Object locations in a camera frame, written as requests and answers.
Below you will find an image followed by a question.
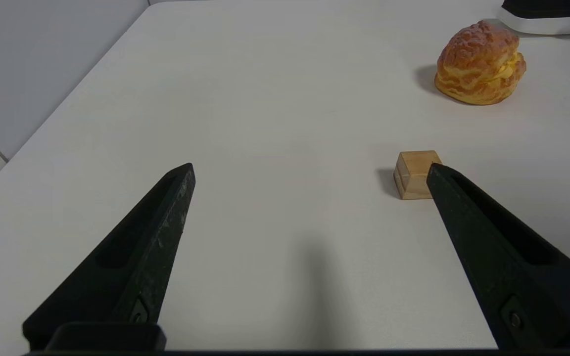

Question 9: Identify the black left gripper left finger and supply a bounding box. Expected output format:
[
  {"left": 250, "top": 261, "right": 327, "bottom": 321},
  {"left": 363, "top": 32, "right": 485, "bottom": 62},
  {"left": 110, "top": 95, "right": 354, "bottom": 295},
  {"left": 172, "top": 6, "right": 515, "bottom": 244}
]
[{"left": 23, "top": 163, "right": 196, "bottom": 351}]

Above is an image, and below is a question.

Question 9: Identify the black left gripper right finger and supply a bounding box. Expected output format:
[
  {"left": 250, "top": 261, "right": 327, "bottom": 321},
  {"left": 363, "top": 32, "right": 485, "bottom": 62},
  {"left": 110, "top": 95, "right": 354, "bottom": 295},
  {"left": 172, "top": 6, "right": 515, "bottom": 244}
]
[{"left": 427, "top": 163, "right": 570, "bottom": 351}]

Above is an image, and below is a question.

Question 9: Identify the golden cream puff pastry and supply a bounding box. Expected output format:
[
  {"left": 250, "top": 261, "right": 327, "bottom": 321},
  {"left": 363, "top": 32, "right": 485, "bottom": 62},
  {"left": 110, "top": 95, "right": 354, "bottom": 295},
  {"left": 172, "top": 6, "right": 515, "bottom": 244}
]
[{"left": 434, "top": 20, "right": 527, "bottom": 106}]

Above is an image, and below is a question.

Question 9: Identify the small wooden cube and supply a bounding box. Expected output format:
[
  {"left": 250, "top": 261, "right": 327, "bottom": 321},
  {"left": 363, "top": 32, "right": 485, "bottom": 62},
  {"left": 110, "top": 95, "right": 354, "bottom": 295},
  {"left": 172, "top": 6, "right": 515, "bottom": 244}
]
[{"left": 393, "top": 151, "right": 442, "bottom": 200}]

